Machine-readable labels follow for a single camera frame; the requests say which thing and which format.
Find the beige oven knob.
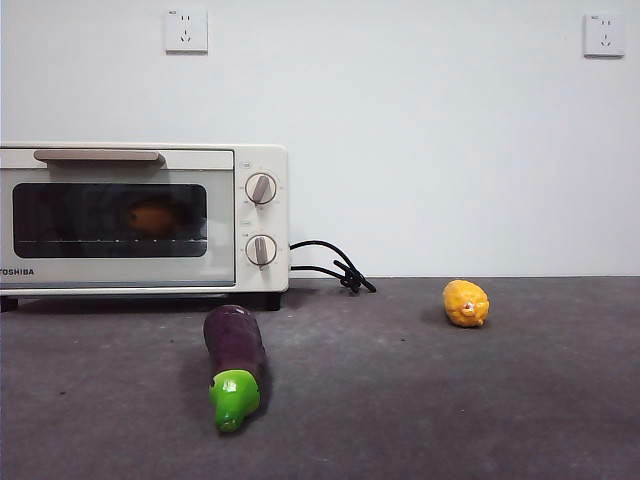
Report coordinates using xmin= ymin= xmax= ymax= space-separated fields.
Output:
xmin=245 ymin=172 xmax=279 ymax=206
xmin=245 ymin=233 xmax=278 ymax=269

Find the glass oven door beige handle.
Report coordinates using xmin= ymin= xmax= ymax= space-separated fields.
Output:
xmin=0 ymin=148 xmax=236 ymax=290

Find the metal wire oven rack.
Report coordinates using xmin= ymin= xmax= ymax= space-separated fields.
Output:
xmin=14 ymin=235 xmax=207 ymax=246

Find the yellow corn cob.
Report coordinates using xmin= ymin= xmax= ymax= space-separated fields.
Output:
xmin=441 ymin=279 xmax=491 ymax=329

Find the white wall socket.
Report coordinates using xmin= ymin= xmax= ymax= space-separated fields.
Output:
xmin=582 ymin=13 xmax=626 ymax=59
xmin=164 ymin=8 xmax=210 ymax=55

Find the purple eggplant green stem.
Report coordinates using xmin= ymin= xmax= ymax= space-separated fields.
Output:
xmin=202 ymin=304 xmax=268 ymax=435

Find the black oven power cable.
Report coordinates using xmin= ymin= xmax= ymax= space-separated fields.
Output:
xmin=289 ymin=239 xmax=377 ymax=295

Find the brown potato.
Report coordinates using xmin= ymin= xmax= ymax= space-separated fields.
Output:
xmin=125 ymin=198 xmax=176 ymax=236

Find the white toaster oven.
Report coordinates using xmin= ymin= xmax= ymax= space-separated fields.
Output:
xmin=0 ymin=143 xmax=290 ymax=314

